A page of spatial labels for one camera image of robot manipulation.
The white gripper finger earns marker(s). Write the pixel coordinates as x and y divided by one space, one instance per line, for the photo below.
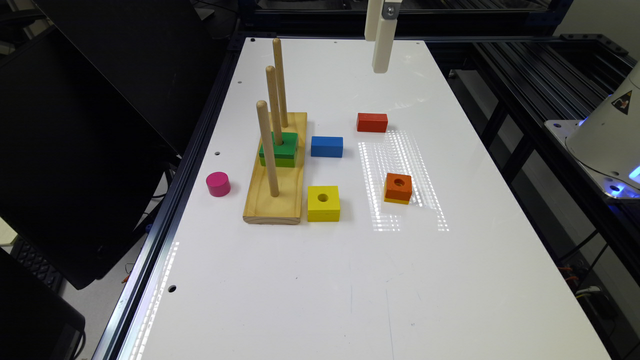
373 14
383 33

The yellow block with hole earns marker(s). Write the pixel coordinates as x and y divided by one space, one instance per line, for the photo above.
323 204

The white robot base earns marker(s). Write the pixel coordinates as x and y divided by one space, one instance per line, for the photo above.
605 144

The red rectangular block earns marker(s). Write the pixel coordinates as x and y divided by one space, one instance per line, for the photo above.
372 122

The blue rectangular block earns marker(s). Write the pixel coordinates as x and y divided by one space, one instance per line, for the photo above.
324 146

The dark green square block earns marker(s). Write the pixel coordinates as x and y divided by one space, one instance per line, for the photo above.
287 150

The orange block with hole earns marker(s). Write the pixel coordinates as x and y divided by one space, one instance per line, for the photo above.
398 186

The light green square block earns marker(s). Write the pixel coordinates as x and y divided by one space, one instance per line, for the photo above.
280 162

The thin yellow block under orange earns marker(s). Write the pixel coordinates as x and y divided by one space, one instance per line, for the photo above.
397 201

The pink cylinder block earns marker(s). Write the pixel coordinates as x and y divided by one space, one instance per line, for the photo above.
218 184

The rear wooden peg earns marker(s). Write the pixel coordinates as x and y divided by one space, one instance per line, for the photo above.
280 81

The wooden peg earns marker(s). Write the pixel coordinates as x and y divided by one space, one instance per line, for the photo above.
268 147
280 81
274 105

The middle wooden peg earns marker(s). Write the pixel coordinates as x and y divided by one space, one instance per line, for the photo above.
274 105

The front wooden peg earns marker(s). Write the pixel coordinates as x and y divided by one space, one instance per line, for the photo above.
268 147

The wooden peg base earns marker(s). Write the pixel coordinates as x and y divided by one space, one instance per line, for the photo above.
286 208

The black panel left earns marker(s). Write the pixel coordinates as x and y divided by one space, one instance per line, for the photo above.
92 110

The black keyboard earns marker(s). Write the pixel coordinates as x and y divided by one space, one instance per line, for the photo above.
25 254

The black aluminium frame right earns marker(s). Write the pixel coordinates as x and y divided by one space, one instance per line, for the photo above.
516 91

